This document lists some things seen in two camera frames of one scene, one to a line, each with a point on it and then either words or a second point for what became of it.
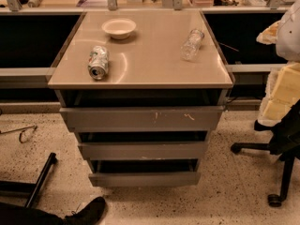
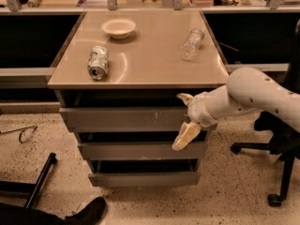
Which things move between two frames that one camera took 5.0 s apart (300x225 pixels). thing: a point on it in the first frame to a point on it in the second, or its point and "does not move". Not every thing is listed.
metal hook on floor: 19,128 does not move
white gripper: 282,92 to 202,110
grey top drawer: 142,119 does not move
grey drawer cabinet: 142,90 does not move
